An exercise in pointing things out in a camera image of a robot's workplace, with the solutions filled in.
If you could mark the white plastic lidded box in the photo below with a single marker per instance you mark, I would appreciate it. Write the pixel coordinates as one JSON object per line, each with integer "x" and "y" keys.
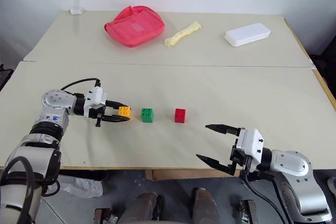
{"x": 248, "y": 34}

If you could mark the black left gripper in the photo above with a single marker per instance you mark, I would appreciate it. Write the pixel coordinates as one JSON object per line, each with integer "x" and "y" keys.
{"x": 95, "y": 113}

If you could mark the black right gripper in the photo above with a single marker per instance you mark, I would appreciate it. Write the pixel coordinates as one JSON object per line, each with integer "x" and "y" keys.
{"x": 240, "y": 159}

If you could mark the yellow toy brick cube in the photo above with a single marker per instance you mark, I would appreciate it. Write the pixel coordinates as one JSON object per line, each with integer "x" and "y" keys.
{"x": 125, "y": 111}

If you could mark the red fabric pouch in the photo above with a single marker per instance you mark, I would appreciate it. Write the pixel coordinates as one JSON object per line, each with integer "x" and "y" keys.
{"x": 135, "y": 26}

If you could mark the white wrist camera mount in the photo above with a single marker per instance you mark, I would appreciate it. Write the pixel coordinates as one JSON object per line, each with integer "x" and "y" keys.
{"x": 251, "y": 142}
{"x": 96, "y": 97}

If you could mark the pale yellow rolled cloth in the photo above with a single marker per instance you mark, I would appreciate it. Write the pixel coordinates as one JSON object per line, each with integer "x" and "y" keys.
{"x": 181, "y": 34}

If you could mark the green toy brick cube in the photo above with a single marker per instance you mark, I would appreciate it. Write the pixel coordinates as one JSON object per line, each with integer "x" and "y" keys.
{"x": 147, "y": 116}

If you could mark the black equipment beside table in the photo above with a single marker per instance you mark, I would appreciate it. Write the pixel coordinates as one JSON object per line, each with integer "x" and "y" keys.
{"x": 5, "y": 77}

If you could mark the dark rounded robot leg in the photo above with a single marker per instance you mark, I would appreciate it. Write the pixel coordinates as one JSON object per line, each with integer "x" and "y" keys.
{"x": 206, "y": 205}
{"x": 143, "y": 208}

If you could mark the black bag beside table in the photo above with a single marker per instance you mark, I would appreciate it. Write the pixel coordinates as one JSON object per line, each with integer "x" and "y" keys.
{"x": 325, "y": 72}

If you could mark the clear plastic bag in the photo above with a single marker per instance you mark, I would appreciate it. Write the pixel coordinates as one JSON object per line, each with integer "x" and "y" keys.
{"x": 78, "y": 187}

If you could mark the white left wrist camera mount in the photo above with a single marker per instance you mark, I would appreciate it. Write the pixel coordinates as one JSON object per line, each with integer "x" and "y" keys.
{"x": 96, "y": 97}

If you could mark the red toy brick cube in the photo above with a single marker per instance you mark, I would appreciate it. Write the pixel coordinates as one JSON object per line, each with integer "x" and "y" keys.
{"x": 180, "y": 116}

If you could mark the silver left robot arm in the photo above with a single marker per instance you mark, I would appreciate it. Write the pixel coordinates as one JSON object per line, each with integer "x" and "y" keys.
{"x": 26, "y": 161}

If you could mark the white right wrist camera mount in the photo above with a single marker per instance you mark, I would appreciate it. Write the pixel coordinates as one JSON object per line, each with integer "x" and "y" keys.
{"x": 251, "y": 142}

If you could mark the small white wall bracket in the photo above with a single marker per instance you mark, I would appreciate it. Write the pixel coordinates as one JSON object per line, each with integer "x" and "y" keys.
{"x": 76, "y": 11}

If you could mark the grey shoe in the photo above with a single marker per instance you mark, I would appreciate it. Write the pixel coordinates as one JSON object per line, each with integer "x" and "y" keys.
{"x": 332, "y": 186}

